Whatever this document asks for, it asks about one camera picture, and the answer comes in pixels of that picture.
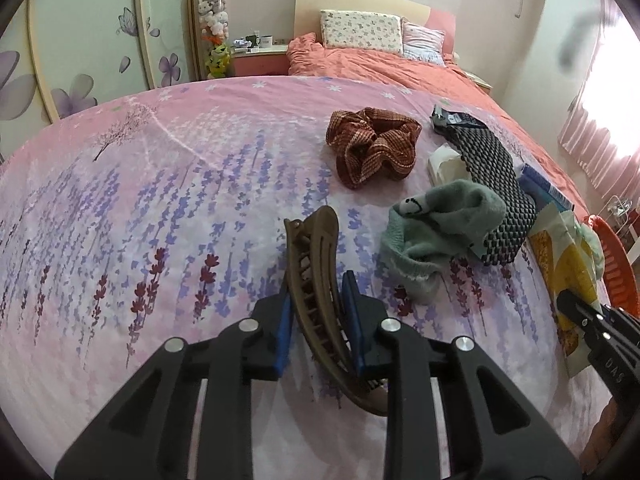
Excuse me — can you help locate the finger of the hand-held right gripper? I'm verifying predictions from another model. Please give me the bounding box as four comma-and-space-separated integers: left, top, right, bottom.
597, 305, 640, 351
556, 290, 612, 341

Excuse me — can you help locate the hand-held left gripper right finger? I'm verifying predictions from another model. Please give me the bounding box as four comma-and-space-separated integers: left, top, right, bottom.
341, 270, 584, 480

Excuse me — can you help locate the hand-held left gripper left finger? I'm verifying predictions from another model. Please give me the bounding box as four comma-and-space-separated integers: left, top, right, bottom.
54, 290, 294, 480

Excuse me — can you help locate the yellow snack bag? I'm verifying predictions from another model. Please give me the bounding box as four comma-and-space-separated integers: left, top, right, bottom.
529, 207, 608, 378

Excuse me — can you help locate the orange plastic basket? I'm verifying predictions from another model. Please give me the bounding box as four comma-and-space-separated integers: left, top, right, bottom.
582, 214, 640, 318

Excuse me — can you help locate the brown hair claw clip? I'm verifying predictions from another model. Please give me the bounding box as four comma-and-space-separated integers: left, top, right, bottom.
282, 205, 391, 417

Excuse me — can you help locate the person's right hand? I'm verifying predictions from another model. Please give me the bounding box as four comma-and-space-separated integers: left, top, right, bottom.
582, 397, 640, 473

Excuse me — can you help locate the blue cardboard box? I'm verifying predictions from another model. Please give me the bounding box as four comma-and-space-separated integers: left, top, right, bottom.
517, 162, 576, 213

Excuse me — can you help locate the black mesh pouch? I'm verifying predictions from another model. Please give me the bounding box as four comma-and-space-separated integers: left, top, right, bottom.
440, 122, 538, 266

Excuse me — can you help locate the floral printed blanket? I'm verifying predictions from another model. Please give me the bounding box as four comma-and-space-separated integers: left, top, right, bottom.
0, 76, 617, 480

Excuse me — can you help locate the pink curtain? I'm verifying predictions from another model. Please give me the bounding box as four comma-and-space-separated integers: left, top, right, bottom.
557, 0, 640, 202

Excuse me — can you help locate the red-brown checked scrunchie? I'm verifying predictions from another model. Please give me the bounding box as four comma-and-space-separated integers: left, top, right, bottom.
325, 107, 422, 191

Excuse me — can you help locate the white tissue pack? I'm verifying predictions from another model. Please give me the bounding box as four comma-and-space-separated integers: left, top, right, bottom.
426, 144, 473, 186

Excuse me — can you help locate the black snack packet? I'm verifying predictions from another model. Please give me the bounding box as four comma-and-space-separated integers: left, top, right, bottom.
431, 105, 488, 133

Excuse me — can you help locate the cream nightstand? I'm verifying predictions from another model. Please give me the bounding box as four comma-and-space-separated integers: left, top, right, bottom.
465, 70, 494, 92

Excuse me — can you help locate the coral duvet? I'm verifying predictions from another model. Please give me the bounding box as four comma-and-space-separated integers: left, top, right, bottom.
286, 32, 501, 111

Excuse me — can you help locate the pink nightstand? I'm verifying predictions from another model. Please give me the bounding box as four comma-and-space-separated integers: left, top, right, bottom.
232, 44, 291, 79

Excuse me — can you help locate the pink striped pillow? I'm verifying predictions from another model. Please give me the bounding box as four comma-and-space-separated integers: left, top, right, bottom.
401, 21, 446, 63

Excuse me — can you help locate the floral pillow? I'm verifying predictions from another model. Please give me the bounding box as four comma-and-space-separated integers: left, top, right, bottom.
320, 9, 405, 56

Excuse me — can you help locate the clear tube of plush toys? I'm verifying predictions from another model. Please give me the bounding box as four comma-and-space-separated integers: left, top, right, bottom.
196, 0, 234, 81

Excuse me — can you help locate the bed with salmon duvet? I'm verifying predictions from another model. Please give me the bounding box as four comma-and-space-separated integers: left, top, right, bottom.
295, 0, 496, 97

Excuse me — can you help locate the flower-print sliding wardrobe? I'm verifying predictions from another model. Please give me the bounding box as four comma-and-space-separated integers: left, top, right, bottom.
0, 0, 197, 162

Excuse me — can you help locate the white wire rack trolley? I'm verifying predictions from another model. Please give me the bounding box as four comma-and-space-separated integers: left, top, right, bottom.
605, 195, 640, 241

